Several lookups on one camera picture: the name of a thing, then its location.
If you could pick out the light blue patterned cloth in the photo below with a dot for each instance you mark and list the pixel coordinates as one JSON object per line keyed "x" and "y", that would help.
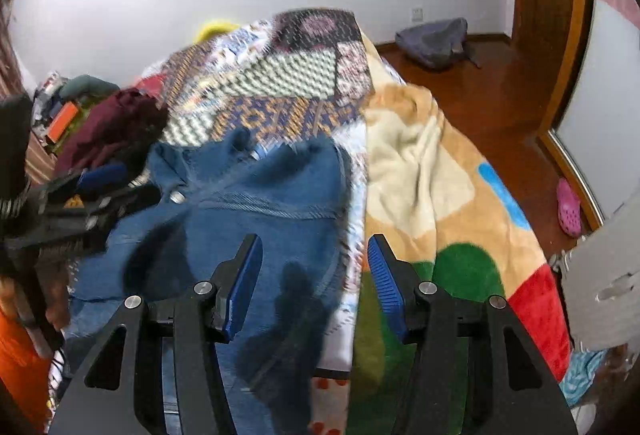
{"x": 582, "y": 375}

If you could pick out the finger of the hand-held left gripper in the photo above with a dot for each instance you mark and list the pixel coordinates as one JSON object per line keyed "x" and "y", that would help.
{"x": 132, "y": 199}
{"x": 102, "y": 177}

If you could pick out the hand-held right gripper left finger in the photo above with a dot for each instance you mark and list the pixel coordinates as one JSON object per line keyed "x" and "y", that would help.
{"x": 243, "y": 282}

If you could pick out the colourful fleece blanket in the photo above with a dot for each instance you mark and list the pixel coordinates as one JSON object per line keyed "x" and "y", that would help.
{"x": 450, "y": 215}

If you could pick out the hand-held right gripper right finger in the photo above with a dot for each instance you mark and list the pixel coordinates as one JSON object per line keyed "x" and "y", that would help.
{"x": 386, "y": 282}

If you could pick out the blue denim jacket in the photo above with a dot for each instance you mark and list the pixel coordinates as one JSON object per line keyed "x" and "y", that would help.
{"x": 260, "y": 215}

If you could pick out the white sliding wardrobe door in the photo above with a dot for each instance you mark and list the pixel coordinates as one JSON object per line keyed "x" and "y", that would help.
{"x": 605, "y": 90}

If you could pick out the white wall socket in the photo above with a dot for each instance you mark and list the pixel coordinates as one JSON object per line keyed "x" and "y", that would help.
{"x": 416, "y": 14}

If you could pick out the wooden door frame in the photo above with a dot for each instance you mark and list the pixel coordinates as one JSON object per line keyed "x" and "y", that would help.
{"x": 550, "y": 15}

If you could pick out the grey bag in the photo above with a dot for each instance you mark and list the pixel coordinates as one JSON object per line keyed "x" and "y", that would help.
{"x": 435, "y": 42}

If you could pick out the patchwork quilt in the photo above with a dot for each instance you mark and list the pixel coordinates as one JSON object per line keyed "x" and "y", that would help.
{"x": 280, "y": 85}

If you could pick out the yellow plush item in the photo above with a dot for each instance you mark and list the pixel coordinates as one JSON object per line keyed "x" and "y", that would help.
{"x": 215, "y": 29}

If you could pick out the brown fuzzy cloth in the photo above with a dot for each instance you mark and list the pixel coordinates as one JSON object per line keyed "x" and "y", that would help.
{"x": 45, "y": 287}

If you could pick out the orange cloth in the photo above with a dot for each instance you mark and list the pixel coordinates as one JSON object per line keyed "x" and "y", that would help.
{"x": 20, "y": 365}

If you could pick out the maroon garment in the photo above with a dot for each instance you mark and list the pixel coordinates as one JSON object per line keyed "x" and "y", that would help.
{"x": 112, "y": 125}

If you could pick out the orange box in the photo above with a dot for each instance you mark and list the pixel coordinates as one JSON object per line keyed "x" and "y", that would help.
{"x": 64, "y": 117}

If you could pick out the pink clog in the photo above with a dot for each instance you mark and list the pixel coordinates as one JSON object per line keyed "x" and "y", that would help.
{"x": 569, "y": 207}

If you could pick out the teal cloth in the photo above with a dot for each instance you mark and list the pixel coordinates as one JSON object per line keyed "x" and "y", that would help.
{"x": 87, "y": 86}

